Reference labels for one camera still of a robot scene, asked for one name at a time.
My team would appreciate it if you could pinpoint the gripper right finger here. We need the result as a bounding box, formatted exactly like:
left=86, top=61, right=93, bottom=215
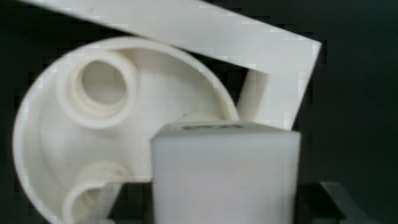
left=294, top=182, right=370, bottom=224

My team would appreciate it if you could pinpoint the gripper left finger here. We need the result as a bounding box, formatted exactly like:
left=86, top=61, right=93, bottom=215
left=100, top=183, right=155, bottom=224

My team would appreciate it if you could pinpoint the white stool leg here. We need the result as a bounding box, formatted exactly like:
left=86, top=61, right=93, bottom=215
left=152, top=121, right=301, bottom=224

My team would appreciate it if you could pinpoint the white L-shaped fence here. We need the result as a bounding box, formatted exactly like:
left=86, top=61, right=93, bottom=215
left=20, top=0, right=322, bottom=129

